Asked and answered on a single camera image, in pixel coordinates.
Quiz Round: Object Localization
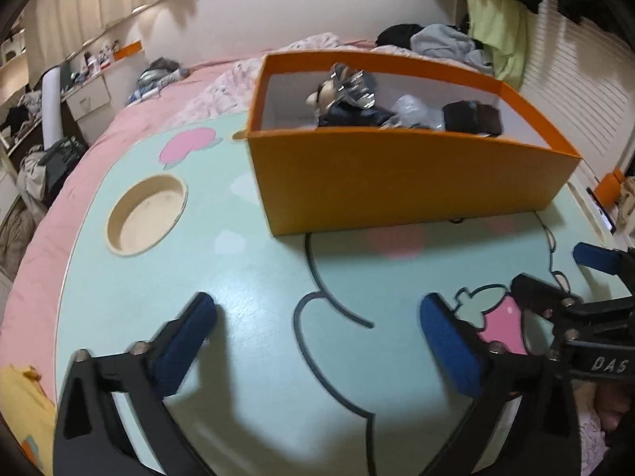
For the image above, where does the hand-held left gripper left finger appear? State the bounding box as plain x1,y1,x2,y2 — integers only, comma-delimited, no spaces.
52,292,219,476

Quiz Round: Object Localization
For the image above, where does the pink bed sheet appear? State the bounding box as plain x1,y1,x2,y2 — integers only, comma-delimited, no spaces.
0,54,269,407

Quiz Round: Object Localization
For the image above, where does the dark wallet with red emblem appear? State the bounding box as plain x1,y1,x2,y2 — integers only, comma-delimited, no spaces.
443,102,479,134

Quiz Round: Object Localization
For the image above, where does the clear plastic wrap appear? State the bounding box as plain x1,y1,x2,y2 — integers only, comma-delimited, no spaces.
392,95,445,131

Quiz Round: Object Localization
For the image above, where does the orange object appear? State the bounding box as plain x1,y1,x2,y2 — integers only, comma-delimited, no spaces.
598,169,626,199

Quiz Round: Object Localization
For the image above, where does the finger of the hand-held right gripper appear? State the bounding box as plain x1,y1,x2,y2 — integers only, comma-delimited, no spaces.
572,243,635,278
510,273,583,338

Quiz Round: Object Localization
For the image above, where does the orange cardboard box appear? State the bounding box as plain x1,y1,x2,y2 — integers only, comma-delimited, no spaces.
246,50,585,236

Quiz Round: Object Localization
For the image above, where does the white bookshelf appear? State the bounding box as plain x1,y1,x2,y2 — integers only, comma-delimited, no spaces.
0,25,31,90

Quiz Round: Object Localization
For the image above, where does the grey garment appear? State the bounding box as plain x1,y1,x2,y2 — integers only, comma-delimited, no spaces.
409,23,497,75

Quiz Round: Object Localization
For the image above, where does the grey clothes heap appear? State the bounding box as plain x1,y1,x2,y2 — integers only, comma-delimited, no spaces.
17,136,90,209

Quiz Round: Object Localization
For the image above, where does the person's right hand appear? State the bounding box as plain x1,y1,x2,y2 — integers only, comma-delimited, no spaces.
593,384,635,432

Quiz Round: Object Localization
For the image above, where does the black garment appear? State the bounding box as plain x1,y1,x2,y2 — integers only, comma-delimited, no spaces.
375,24,422,48

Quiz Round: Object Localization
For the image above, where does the light green cartoon table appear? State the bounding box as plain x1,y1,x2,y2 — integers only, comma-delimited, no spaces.
171,32,611,472

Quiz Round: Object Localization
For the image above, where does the cartoon figurine keychain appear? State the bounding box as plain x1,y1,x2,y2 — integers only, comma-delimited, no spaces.
305,82,333,110

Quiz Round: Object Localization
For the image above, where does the yellow cartoon pillow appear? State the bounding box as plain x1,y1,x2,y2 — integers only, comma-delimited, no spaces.
0,364,58,472

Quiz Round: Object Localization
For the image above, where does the dark patterned cloth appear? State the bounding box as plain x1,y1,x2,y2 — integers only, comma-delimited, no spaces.
317,102,398,129

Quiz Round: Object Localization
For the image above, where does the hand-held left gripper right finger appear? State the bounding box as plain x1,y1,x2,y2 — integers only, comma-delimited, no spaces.
419,294,583,476

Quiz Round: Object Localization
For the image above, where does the white nightstand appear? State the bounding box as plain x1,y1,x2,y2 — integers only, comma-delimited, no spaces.
64,77,112,120

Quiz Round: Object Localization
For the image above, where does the yellow-green cloth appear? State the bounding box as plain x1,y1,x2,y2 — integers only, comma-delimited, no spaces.
466,0,529,83

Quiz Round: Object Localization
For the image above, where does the striped dark garment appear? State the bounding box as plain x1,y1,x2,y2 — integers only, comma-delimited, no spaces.
126,57,192,105

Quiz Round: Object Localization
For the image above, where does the white roll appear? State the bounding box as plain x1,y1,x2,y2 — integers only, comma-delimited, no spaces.
41,70,65,152

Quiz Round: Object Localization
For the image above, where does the pile of dark clothes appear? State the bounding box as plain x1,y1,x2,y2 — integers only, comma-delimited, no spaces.
0,92,45,144

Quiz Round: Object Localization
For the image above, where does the black phone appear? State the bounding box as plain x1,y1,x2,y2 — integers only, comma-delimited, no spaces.
585,186,618,235

